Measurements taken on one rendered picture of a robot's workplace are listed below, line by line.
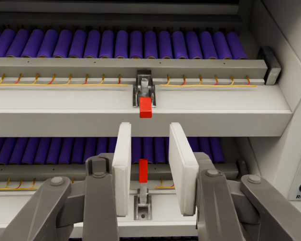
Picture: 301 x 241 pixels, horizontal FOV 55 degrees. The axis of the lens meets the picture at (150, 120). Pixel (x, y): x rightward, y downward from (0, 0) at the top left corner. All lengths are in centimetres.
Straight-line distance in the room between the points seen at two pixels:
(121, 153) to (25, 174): 36
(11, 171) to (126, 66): 26
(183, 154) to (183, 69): 23
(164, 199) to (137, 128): 16
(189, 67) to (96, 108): 13
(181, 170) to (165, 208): 32
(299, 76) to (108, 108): 22
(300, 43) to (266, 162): 17
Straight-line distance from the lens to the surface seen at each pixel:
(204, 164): 16
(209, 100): 37
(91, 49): 41
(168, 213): 47
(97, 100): 36
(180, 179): 16
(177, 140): 17
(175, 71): 37
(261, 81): 41
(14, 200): 52
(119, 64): 37
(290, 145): 41
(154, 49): 41
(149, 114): 28
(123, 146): 16
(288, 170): 44
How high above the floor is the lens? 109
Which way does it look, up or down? 29 degrees down
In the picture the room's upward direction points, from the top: 1 degrees clockwise
